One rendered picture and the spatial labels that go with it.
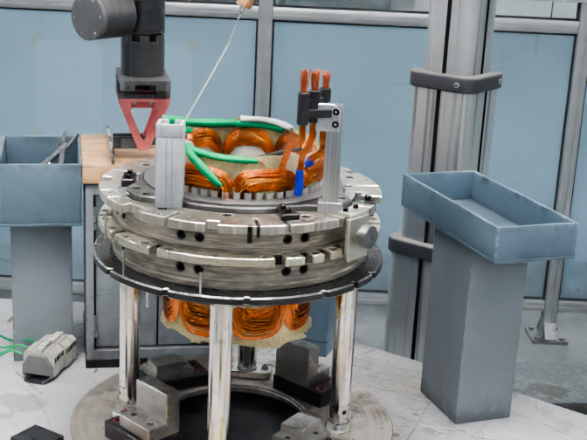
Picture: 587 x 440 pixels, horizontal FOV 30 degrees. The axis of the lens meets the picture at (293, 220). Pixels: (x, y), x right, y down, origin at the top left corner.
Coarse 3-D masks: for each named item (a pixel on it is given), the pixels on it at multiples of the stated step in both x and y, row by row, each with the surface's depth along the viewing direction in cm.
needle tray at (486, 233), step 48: (432, 192) 138; (480, 192) 147; (480, 240) 127; (528, 240) 125; (576, 240) 128; (432, 288) 142; (480, 288) 134; (432, 336) 143; (480, 336) 136; (432, 384) 144; (480, 384) 138
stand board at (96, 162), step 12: (84, 144) 153; (96, 144) 153; (84, 156) 146; (96, 156) 146; (108, 156) 147; (120, 156) 147; (132, 156) 147; (144, 156) 148; (84, 168) 141; (96, 168) 141; (108, 168) 142; (84, 180) 142; (96, 180) 142
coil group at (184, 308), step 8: (184, 304) 122; (192, 304) 121; (200, 304) 121; (184, 312) 122; (200, 312) 121; (208, 312) 120; (184, 320) 123; (192, 320) 122; (208, 320) 121; (192, 328) 122; (200, 328) 121; (208, 328) 121; (208, 336) 121
